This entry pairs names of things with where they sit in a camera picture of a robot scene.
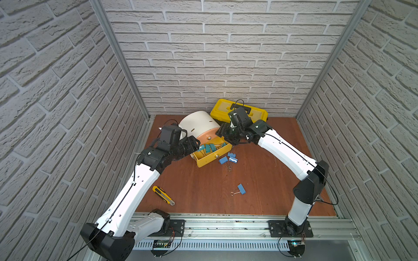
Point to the yellow drawer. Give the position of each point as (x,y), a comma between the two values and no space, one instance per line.
(202,158)

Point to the circuit board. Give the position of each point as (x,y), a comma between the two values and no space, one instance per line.
(296,248)
(161,247)

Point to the aluminium rail frame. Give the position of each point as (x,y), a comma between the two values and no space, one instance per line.
(244,233)

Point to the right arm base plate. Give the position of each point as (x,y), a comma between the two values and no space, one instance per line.
(285,228)

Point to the blue binder clip shiny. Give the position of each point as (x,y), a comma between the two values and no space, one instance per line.
(233,159)

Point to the round white drawer cabinet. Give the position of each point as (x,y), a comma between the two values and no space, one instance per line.
(198,123)

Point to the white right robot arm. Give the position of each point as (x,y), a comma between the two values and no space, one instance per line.
(312,174)

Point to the orange top drawer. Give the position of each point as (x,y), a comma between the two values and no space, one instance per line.
(210,137)

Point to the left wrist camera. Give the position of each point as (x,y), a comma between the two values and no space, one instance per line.
(170,138)

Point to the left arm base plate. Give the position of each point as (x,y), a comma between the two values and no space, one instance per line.
(176,226)

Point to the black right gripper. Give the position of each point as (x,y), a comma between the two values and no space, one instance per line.
(223,130)

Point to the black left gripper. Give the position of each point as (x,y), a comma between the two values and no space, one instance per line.
(193,145)

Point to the right circuit board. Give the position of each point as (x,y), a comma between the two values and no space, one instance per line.
(296,248)

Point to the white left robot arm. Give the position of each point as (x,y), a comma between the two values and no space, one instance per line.
(112,236)

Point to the left circuit board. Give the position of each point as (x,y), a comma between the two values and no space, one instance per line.
(161,247)

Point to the yellow utility knife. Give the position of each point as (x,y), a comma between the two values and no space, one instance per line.
(163,195)

